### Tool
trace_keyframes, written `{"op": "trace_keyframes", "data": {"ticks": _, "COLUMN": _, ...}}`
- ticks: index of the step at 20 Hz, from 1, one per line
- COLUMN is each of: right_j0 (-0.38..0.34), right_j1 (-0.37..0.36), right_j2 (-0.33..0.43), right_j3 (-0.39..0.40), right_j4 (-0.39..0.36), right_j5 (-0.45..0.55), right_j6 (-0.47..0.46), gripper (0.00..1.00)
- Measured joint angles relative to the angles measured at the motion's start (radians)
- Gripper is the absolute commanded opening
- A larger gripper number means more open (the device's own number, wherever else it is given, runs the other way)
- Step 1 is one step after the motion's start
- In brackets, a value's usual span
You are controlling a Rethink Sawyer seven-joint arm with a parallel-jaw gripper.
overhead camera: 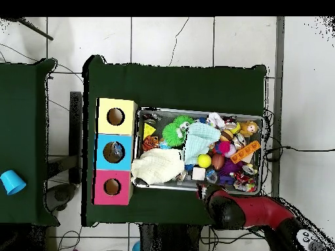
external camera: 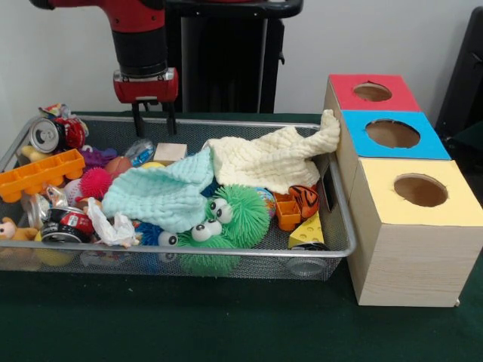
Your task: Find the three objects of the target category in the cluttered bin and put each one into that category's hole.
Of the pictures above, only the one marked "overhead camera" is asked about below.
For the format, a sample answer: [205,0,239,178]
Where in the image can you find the small green spiky ball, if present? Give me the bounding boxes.
[176,114,194,129]

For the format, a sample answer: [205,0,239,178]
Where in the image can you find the red soda can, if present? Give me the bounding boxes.
[233,168,258,193]

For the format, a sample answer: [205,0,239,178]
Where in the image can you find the large green spiky ball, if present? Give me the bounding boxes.
[162,123,187,148]

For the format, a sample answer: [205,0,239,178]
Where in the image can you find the mint green muslin cloth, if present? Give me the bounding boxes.
[183,122,222,166]

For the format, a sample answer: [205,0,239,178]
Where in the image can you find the wooden box with three holes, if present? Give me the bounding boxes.
[93,97,138,207]

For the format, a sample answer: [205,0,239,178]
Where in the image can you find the yellow green rubber ball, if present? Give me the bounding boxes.
[197,153,213,169]

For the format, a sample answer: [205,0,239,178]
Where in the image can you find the small clear plastic packet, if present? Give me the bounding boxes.
[205,170,219,184]

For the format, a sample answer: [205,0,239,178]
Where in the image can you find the pink spiky ball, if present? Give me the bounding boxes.
[218,140,234,158]

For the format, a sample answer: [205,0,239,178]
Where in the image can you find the yellow cheese wedge toy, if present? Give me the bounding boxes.
[143,122,157,139]

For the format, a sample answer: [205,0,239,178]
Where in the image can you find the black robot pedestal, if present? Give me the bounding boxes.
[138,224,207,251]

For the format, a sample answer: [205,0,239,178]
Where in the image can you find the cream muslin cloth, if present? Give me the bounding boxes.
[130,148,186,186]

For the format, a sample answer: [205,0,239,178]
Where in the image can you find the small wooden cube block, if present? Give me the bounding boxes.
[192,167,207,182]

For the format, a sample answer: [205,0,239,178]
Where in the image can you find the orange tiger plush toy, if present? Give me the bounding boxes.
[143,135,160,152]

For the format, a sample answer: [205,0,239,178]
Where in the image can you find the black cable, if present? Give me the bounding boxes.
[263,145,335,159]

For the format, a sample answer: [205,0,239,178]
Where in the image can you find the blue plastic cup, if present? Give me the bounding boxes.
[0,169,27,197]

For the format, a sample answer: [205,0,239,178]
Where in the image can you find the green cloth side table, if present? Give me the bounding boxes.
[0,58,58,226]

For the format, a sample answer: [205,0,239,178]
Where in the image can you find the small brown plush doll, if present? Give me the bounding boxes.
[239,120,260,137]

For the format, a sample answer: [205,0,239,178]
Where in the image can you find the orange plastic toy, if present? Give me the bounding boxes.
[230,140,262,164]

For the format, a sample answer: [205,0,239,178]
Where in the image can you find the shallow clear mesh bin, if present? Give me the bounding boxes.
[134,108,264,195]

